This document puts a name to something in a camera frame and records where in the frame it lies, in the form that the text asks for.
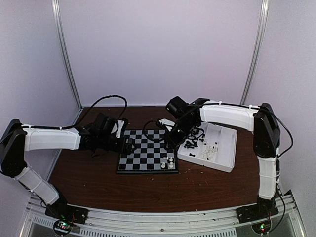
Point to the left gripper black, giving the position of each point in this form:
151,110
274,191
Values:
127,150

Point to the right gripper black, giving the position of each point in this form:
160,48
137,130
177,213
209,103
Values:
175,141

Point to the black white chessboard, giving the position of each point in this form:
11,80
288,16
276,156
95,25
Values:
148,156

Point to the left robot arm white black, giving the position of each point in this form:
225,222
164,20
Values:
20,138

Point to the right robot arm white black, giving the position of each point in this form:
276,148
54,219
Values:
260,123

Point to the black chess pieces upper cluster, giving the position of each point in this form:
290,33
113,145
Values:
196,134

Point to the black chess pieces cluster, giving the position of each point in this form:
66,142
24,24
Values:
191,144
196,134

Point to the black chess pieces lower cluster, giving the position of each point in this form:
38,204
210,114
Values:
191,144

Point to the white chess pieces pile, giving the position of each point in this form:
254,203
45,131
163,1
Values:
209,151

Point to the left controller board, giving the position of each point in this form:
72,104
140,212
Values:
61,227

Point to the controller board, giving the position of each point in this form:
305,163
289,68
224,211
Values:
261,227
61,227

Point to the right controller board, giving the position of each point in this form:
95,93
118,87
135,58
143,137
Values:
261,227

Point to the white plastic tray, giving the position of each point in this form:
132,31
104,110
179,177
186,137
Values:
227,139

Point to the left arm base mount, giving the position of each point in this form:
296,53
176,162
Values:
63,211

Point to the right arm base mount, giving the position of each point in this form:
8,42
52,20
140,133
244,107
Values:
262,209

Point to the right aluminium frame post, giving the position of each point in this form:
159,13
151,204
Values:
263,18

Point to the aluminium frame post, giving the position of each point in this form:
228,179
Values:
263,18
65,55

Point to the aluminium front rail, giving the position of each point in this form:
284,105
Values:
212,223

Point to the left aluminium frame post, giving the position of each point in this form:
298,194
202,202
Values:
65,55

